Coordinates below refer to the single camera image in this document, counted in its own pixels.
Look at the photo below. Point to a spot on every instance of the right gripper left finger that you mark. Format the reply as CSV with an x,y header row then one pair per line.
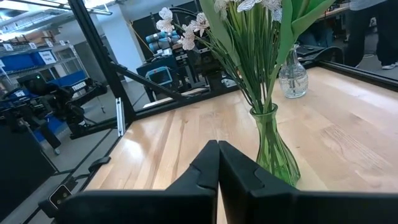
x,y
140,208

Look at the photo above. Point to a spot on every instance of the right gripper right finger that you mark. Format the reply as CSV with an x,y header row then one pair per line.
x,y
311,208

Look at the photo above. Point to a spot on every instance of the small white flower bunch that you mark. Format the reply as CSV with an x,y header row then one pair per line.
x,y
164,15

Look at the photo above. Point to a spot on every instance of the large white flower bunch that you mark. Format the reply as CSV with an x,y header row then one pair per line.
x,y
247,4

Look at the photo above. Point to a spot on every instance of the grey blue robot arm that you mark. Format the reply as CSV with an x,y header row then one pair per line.
x,y
161,37

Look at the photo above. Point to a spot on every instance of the black background robot arm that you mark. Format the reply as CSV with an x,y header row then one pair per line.
x,y
62,96

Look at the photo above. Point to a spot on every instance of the green glass vase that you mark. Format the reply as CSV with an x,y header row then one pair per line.
x,y
273,149

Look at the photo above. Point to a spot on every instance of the clear glass vase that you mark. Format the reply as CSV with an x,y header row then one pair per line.
x,y
292,81

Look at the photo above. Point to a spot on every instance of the teach pendant with screen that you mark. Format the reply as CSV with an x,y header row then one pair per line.
x,y
160,76

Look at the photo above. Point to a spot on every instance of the blue storage bin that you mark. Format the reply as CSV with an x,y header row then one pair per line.
x,y
66,79
18,60

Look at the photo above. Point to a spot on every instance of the person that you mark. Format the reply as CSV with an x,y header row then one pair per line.
x,y
385,31

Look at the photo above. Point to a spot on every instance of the small black camera module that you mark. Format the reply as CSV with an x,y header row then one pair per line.
x,y
60,196

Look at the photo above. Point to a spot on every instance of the black aluminium table frame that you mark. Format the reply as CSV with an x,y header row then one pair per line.
x,y
93,56

